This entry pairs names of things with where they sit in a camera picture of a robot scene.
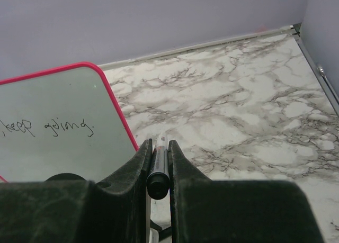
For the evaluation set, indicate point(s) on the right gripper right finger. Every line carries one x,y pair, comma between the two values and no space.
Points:
203,210

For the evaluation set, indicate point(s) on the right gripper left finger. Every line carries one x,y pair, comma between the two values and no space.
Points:
116,209

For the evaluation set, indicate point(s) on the pink framed whiteboard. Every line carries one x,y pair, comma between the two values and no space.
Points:
62,120

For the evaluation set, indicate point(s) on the aluminium table frame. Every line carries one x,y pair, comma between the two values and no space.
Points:
293,30

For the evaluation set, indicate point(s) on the white whiteboard marker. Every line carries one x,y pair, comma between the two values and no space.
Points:
158,180

